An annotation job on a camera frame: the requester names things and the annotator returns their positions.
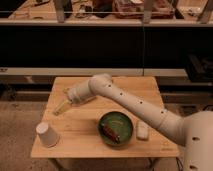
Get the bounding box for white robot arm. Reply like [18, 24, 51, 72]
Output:
[54, 74, 213, 171]

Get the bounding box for green ceramic bowl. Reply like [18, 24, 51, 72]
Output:
[98, 111, 134, 147]

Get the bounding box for red sausage in bowl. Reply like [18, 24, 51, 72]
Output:
[101, 124, 120, 143]

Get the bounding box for white plastic bottle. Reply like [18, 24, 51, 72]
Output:
[65, 87, 95, 105]

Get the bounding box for long workbench shelf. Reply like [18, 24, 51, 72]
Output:
[0, 67, 187, 77]

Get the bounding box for white sponge block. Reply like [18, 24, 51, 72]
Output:
[136, 121, 149, 140]

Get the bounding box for black equipment box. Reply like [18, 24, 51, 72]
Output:
[185, 55, 213, 82]

